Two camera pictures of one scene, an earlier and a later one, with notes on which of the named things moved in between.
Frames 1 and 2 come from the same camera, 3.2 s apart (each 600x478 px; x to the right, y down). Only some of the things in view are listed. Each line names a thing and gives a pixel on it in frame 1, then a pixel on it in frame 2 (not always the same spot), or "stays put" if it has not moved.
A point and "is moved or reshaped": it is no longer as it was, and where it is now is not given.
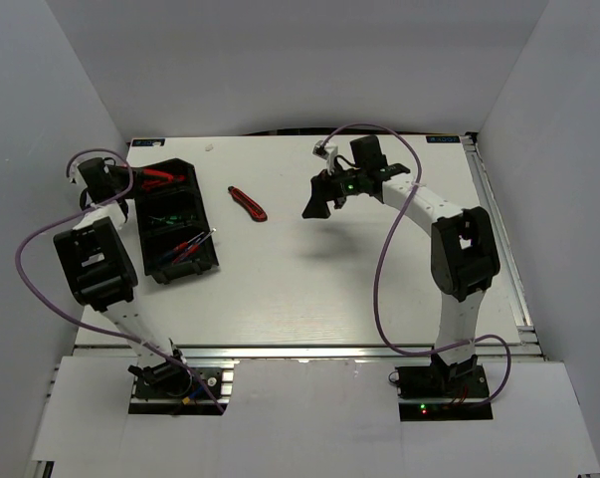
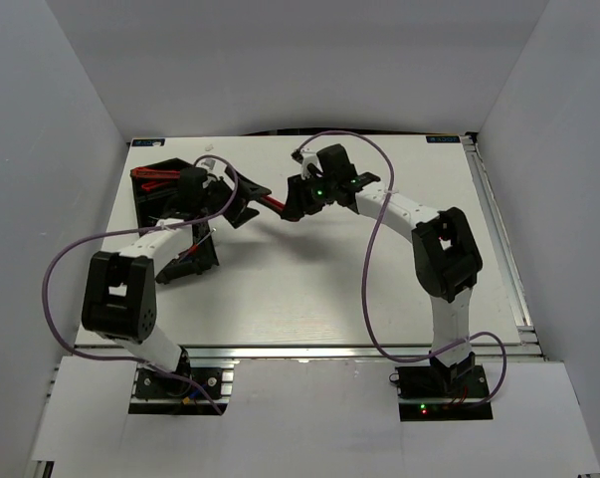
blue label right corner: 442,138 stays put
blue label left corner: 148,142 stays put
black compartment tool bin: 175,233 stays put
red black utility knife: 254,210 is moved or reshaped
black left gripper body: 121,179 → 217,195
